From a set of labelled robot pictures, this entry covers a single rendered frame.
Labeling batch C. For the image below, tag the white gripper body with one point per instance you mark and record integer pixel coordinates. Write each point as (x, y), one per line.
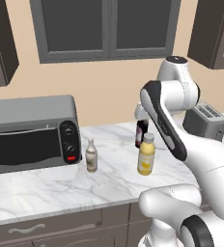
(141, 112)

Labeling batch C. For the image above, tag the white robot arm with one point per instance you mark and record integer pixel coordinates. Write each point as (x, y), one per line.
(210, 167)

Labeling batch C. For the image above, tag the yellow juice bottle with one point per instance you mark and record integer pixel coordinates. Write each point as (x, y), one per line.
(146, 156)

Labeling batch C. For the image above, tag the grey toaster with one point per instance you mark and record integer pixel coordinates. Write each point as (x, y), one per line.
(204, 120)

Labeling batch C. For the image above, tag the pale glass bottle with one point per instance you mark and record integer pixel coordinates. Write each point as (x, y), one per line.
(91, 156)

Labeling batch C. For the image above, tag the grey framed window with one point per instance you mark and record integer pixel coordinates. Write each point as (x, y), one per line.
(109, 29)

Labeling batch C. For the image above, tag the brown drawer front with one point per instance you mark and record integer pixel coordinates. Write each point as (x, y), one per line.
(139, 214)
(52, 225)

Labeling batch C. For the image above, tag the grey toaster oven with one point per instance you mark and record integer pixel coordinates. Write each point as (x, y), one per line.
(30, 135)

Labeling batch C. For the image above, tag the brown cupboard door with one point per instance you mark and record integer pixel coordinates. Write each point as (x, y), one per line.
(75, 241)
(138, 233)

